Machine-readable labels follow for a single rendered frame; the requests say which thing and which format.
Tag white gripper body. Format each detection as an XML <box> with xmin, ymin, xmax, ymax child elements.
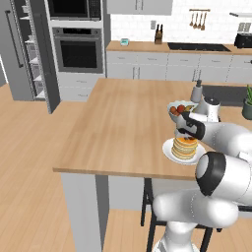
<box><xmin>174</xmin><ymin>112</ymin><xmax>195</xmax><ymax>139</ymax></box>

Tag pancake stack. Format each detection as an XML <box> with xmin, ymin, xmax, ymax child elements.
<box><xmin>170</xmin><ymin>136</ymin><xmax>199</xmax><ymax>161</ymax></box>

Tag grey island counter base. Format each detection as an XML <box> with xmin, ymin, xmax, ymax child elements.
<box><xmin>60</xmin><ymin>172</ymin><xmax>156</xmax><ymax>252</ymax></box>

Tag grey fridge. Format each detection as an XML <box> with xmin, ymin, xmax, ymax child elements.
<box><xmin>13</xmin><ymin>0</ymin><xmax>62</xmax><ymax>115</ymax></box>

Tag orange fruit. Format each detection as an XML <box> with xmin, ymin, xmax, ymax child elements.
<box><xmin>169</xmin><ymin>105</ymin><xmax>181</xmax><ymax>117</ymax></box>

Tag white fruit bowl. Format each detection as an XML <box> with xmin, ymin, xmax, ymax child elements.
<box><xmin>166</xmin><ymin>99</ymin><xmax>200</xmax><ymax>123</ymax></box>

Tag white plate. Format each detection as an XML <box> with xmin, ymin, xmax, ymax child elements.
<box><xmin>161</xmin><ymin>137</ymin><xmax>208</xmax><ymax>166</ymax></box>

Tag grey tap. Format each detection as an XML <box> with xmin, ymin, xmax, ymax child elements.
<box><xmin>191</xmin><ymin>79</ymin><xmax>204</xmax><ymax>103</ymax></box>

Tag dark sink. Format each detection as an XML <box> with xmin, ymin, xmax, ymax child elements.
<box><xmin>200</xmin><ymin>84</ymin><xmax>252</xmax><ymax>108</ymax></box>

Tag grey base cupboards run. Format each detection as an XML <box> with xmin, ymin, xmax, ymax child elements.
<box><xmin>105</xmin><ymin>50</ymin><xmax>252</xmax><ymax>85</ymax></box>

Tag green plant in dark pot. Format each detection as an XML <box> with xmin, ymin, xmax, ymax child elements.
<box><xmin>241</xmin><ymin>84</ymin><xmax>252</xmax><ymax>121</ymax></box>

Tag black hob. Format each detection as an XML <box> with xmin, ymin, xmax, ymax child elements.
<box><xmin>166</xmin><ymin>41</ymin><xmax>232</xmax><ymax>53</ymax></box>

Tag black stool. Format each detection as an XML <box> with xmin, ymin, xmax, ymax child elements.
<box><xmin>140</xmin><ymin>177</ymin><xmax>224</xmax><ymax>252</ymax></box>

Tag wooden knife block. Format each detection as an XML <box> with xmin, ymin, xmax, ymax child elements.
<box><xmin>154</xmin><ymin>24</ymin><xmax>164</xmax><ymax>45</ymax></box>

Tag black toaster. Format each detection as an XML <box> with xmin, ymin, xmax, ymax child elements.
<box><xmin>233</xmin><ymin>31</ymin><xmax>252</xmax><ymax>50</ymax></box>

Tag grey oven cabinet drawers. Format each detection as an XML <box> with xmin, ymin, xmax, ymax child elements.
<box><xmin>57</xmin><ymin>72</ymin><xmax>101</xmax><ymax>102</ymax></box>

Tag white range hood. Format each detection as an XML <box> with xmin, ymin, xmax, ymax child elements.
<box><xmin>228</xmin><ymin>12</ymin><xmax>252</xmax><ymax>19</ymax></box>

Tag steel built-in oven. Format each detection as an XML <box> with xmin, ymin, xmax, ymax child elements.
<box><xmin>52</xmin><ymin>27</ymin><xmax>104</xmax><ymax>74</ymax></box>

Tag black microwave oven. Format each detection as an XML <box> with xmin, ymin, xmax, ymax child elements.
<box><xmin>47</xmin><ymin>0</ymin><xmax>102</xmax><ymax>21</ymax></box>

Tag grey wall cupboards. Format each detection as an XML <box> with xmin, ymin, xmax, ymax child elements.
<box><xmin>106</xmin><ymin>0</ymin><xmax>174</xmax><ymax>17</ymax></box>

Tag dark fridge door handle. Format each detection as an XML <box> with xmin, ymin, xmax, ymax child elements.
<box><xmin>4</xmin><ymin>9</ymin><xmax>25</xmax><ymax>69</ymax></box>

